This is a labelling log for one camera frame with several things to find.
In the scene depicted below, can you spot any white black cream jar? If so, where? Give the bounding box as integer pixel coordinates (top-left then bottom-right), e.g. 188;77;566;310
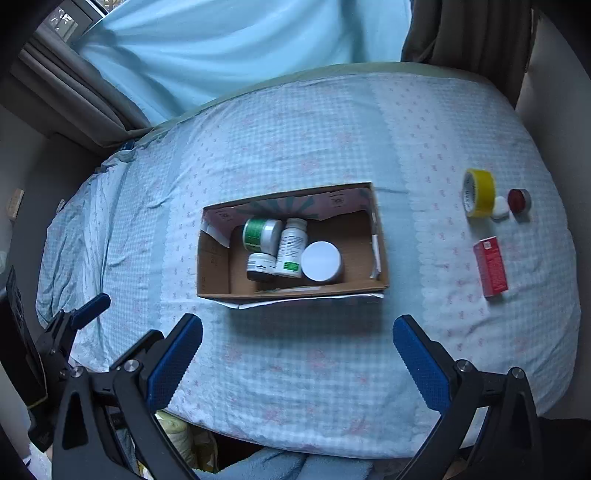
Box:
246;252;276;283

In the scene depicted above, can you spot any green label white jar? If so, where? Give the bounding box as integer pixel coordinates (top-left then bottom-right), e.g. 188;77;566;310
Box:
242;217;283;256

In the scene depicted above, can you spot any white pill bottle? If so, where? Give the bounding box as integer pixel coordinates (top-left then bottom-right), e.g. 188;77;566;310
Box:
276;218;308;279

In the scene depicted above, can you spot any large white round jar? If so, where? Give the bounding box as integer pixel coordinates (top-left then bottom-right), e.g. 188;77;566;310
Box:
301;241;343;283

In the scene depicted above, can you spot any small red silver tin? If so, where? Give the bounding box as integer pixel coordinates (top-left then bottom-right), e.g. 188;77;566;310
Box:
507;188;532;216

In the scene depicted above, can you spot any yellow tape roll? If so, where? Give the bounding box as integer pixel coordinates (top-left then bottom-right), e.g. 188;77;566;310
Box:
462;168;496;218

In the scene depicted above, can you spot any red carton box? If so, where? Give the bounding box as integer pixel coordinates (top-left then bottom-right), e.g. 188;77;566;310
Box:
473;236;508;298

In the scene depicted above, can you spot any checkered floral bed sheet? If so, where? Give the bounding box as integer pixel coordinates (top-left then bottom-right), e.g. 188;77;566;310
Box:
36;72;581;459

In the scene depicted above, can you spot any left brown curtain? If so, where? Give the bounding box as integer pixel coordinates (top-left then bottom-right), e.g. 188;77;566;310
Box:
6;24;150;150

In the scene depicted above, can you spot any brown curtain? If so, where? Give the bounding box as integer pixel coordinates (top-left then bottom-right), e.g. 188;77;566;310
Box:
6;24;150;150
402;0;537;106

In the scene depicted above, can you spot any small white case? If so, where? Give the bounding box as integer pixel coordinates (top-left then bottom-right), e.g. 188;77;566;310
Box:
491;196;510;221

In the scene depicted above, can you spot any open cardboard box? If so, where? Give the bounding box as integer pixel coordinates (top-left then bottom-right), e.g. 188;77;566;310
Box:
197;183;389;309

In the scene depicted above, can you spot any light blue hanging cloth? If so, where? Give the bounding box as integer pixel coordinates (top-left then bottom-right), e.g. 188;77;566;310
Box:
74;0;412;125

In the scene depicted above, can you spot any right brown curtain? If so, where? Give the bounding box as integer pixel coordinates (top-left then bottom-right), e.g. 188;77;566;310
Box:
402;0;537;106

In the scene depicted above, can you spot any window with grey frame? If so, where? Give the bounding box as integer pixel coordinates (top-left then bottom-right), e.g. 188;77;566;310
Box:
44;0;124;43

